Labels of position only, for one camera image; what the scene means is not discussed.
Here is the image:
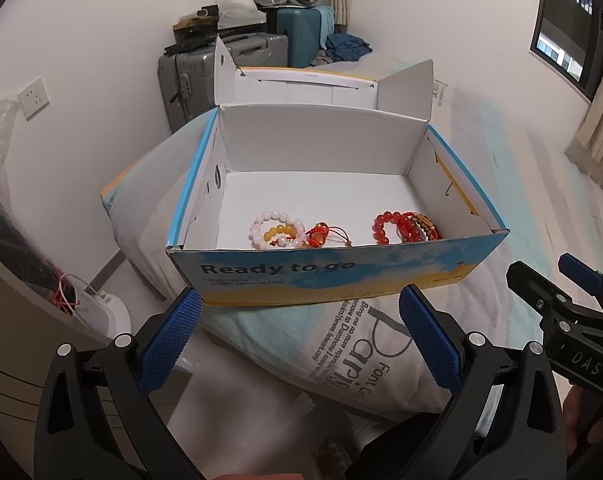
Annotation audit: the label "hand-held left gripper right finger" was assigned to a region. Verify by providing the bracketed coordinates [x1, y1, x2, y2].
[349, 284, 567, 480]

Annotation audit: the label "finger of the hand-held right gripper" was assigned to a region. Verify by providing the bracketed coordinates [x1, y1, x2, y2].
[505, 261, 603, 402]
[558, 253, 603, 317]

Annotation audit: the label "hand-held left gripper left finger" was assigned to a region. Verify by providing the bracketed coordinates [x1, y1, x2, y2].
[34, 287, 205, 480]

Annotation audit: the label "brown wooden bead bracelet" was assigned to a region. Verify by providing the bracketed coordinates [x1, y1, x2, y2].
[410, 214, 443, 242]

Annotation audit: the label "blue yellow cardboard box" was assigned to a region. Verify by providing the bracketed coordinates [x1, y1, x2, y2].
[165, 35, 511, 308]

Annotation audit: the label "red bead bracelet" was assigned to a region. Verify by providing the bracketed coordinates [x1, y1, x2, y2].
[372, 211, 418, 246]

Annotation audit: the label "pink white bead bracelet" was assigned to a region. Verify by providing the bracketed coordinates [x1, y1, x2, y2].
[250, 211, 307, 250]

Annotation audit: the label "red cord bracelet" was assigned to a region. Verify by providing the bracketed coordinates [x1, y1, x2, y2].
[306, 220, 355, 250]

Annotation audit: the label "yellow bead bracelet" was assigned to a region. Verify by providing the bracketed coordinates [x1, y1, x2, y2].
[262, 224, 298, 247]

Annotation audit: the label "person's right hand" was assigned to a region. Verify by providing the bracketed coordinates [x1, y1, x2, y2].
[563, 385, 603, 461]

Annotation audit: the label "white appliance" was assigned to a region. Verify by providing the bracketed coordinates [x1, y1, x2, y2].
[56, 274, 132, 347]

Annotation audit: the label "printed bed sheet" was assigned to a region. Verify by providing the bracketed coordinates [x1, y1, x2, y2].
[100, 54, 603, 426]

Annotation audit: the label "dark framed window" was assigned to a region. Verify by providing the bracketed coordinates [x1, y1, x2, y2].
[529, 0, 603, 104]

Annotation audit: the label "grey suitcase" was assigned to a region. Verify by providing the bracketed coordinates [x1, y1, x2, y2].
[157, 33, 289, 132]

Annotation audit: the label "blue clothes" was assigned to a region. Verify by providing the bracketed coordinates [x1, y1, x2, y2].
[325, 33, 373, 64]

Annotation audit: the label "black flat box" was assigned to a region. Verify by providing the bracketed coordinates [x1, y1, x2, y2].
[164, 4, 223, 57]

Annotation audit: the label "teal suitcase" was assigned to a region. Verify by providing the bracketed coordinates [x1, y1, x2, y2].
[276, 6, 335, 69]

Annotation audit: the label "white plastic bag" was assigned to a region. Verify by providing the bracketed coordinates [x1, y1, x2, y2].
[216, 0, 268, 29]

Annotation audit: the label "red wire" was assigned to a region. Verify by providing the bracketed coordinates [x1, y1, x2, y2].
[50, 272, 82, 317]

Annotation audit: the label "white wall socket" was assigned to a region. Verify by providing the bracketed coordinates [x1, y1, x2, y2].
[18, 76, 50, 121]

